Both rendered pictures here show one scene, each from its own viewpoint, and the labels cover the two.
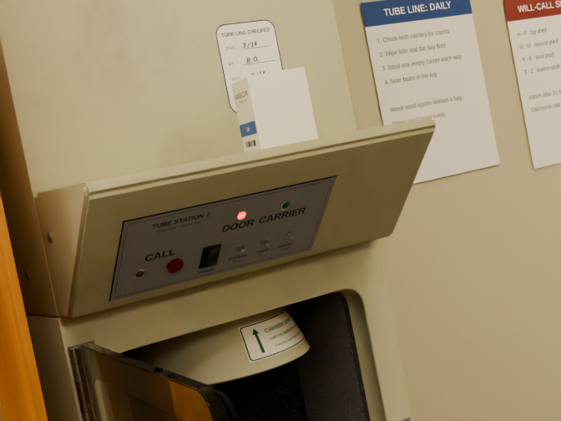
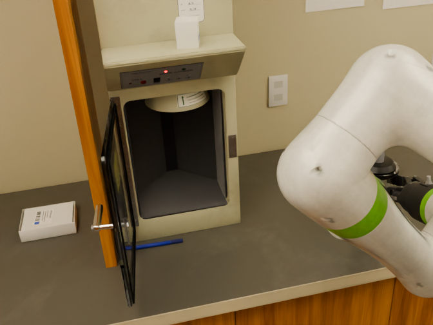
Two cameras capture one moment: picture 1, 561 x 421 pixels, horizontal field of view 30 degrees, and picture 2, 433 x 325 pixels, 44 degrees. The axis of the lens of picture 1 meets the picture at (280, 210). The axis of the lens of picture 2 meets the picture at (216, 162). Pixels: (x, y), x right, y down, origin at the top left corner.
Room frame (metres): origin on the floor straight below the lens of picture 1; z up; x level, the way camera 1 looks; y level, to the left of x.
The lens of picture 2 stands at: (-0.24, -0.46, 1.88)
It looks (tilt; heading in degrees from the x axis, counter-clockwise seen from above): 29 degrees down; 19
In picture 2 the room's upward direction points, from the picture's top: 4 degrees counter-clockwise
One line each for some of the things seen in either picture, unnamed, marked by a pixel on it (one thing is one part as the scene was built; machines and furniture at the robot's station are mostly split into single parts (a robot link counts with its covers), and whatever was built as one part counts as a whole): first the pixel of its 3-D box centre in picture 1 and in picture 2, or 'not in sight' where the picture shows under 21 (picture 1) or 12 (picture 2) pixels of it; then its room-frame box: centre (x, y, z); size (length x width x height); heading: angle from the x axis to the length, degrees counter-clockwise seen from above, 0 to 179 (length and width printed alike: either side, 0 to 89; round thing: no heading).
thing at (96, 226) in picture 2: not in sight; (105, 217); (0.60, 0.11, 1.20); 0.10 x 0.05 x 0.03; 24
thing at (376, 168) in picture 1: (253, 213); (174, 68); (0.86, 0.02, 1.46); 0.32 x 0.11 x 0.10; 121
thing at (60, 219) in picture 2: not in sight; (49, 220); (0.84, 0.47, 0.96); 0.16 x 0.12 x 0.04; 120
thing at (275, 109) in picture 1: (274, 110); (187, 32); (0.88, -0.01, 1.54); 0.05 x 0.05 x 0.06; 17
